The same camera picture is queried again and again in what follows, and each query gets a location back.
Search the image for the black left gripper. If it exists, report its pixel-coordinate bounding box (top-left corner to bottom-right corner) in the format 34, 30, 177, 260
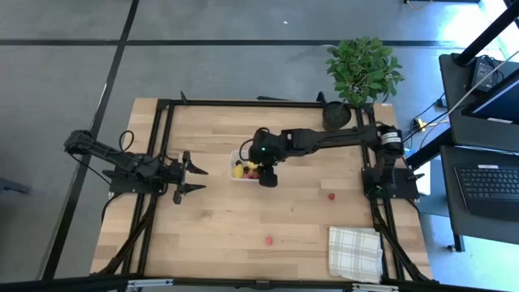
164, 149, 209, 204

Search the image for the clear plastic tupperware container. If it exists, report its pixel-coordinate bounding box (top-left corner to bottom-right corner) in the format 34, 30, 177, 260
228, 148, 264, 183

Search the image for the black plant pot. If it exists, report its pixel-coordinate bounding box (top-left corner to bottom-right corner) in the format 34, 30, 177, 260
321, 101, 353, 131

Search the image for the green leafy plant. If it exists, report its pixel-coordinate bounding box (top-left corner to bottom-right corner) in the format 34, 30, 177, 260
324, 35, 405, 107

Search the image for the plaid kitchen cloth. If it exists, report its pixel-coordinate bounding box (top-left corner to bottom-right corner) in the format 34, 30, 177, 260
327, 225, 384, 285

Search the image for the grey chair leg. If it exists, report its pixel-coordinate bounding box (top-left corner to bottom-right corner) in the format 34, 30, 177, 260
0, 176, 32, 196

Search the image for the dark grey desk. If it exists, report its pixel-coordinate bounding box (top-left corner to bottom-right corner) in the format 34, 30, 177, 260
440, 144, 519, 253
439, 52, 519, 153

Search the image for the black keyboard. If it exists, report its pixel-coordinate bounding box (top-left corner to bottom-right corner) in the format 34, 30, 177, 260
453, 163, 519, 222

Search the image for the black power adapter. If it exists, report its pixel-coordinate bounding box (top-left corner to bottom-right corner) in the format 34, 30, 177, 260
471, 55, 505, 93

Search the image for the black computer screen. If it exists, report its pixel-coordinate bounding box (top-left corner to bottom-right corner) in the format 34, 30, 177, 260
461, 67, 519, 126

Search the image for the black pole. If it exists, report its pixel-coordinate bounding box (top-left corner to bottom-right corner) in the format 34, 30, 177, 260
453, 0, 519, 67

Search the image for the black aluminium table frame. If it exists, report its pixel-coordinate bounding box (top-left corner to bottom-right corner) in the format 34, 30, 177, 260
91, 91, 437, 285

